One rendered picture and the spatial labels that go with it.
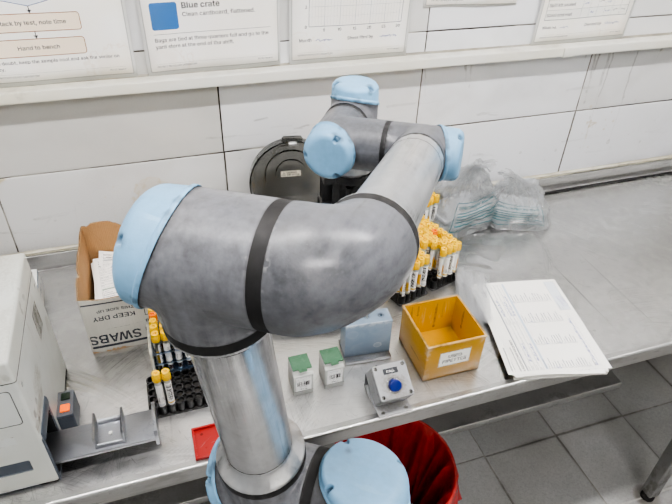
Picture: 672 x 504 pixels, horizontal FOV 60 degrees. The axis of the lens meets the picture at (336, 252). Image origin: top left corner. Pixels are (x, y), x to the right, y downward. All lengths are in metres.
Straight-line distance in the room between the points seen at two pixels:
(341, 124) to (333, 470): 0.46
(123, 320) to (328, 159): 0.65
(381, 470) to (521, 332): 0.68
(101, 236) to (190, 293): 1.03
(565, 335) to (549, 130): 0.70
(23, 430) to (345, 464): 0.53
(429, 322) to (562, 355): 0.29
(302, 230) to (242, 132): 1.03
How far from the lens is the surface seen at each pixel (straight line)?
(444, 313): 1.32
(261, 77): 1.39
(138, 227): 0.50
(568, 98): 1.87
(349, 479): 0.78
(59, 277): 1.59
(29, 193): 1.53
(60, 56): 1.38
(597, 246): 1.77
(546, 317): 1.44
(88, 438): 1.16
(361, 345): 1.24
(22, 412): 1.03
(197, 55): 1.39
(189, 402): 1.19
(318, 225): 0.45
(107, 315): 1.29
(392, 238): 0.49
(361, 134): 0.82
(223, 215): 0.47
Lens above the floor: 1.80
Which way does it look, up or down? 37 degrees down
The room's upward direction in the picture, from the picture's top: 2 degrees clockwise
